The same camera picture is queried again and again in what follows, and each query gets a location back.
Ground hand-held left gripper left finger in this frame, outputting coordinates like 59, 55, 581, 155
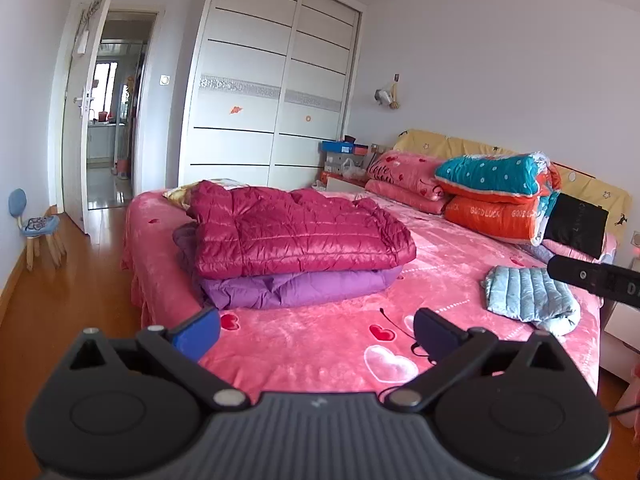
65, 306, 251, 413

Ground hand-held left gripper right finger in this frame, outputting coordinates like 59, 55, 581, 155
385, 308, 576, 411

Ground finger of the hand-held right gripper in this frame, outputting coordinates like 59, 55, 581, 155
546, 255, 595, 287

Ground red down jacket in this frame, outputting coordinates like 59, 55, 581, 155
187, 181, 417, 279

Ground lilac folded blanket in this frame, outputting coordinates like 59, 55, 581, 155
522, 241, 553, 263

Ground light blue down jacket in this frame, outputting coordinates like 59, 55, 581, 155
481, 265, 582, 337

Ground teal and orange quilt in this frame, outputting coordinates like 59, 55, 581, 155
434, 152, 563, 246

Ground purple down jacket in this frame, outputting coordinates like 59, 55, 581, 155
172, 222, 403, 311

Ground bed with pink blanket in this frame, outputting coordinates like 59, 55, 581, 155
120, 182, 603, 401

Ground pink folded blanket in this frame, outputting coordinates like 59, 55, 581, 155
365, 179, 451, 216

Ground cartoon print pillow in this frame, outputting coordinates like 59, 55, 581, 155
162, 179, 241, 211

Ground yellow covered headboard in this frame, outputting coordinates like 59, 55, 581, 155
392, 129, 632, 241

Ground pink heart pillows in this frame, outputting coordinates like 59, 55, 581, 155
367, 150, 451, 200

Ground red and white nightstand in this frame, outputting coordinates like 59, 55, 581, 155
320, 170, 372, 194

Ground white plastic bag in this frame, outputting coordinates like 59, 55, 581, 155
340, 157, 372, 179

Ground small blue stool chair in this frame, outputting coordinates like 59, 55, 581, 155
9, 189, 67, 272

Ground white room door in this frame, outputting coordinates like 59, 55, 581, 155
60, 0, 117, 234

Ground white sliding-door wardrobe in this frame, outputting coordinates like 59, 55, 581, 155
177, 0, 363, 193

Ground door hanging sign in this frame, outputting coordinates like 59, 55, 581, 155
76, 0, 109, 56

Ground black cord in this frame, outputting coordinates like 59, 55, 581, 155
379, 307, 436, 361

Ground hanging wall ornament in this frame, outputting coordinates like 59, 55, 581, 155
375, 82, 402, 110

